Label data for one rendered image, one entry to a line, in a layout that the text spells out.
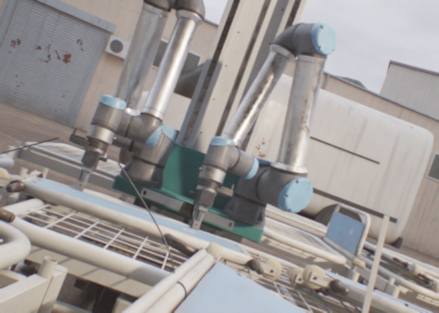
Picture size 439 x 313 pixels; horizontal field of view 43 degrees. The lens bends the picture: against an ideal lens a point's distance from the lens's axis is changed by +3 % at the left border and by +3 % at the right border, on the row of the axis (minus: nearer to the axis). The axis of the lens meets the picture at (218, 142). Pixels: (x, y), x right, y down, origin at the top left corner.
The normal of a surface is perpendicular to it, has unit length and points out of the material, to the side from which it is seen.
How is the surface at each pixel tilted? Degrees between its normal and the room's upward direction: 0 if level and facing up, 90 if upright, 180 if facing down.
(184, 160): 90
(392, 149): 88
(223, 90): 90
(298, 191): 95
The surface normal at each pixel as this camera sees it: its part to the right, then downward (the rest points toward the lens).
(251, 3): -0.04, -0.04
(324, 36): 0.59, 0.06
